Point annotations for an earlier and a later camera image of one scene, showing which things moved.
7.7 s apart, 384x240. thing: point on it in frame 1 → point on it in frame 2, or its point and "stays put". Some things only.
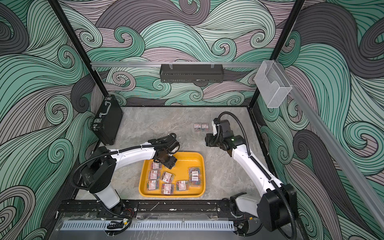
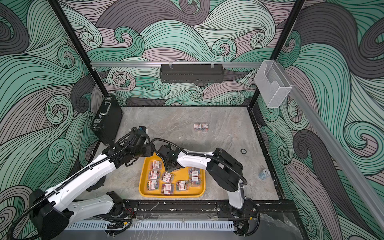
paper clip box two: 156,166 stays put
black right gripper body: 214,140 → 168,167
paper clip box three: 197,127 stays put
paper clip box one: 205,127 stays put
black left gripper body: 168,161 → 146,150
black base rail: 91,209 stays put
